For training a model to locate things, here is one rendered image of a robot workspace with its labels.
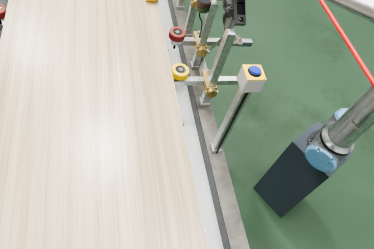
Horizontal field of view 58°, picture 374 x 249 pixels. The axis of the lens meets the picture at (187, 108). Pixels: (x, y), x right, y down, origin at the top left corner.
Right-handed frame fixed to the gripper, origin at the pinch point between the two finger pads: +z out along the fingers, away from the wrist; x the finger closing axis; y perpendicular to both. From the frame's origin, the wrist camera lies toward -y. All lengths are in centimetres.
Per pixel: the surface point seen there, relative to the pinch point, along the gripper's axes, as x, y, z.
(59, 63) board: 74, -11, 11
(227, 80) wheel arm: -1.2, -16.0, 17.1
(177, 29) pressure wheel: 19.7, 12.2, 11.3
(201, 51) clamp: 8.3, 1.9, 16.1
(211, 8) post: 8.7, 5.1, -7.9
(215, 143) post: 9, -46, 24
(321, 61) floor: -146, 78, 103
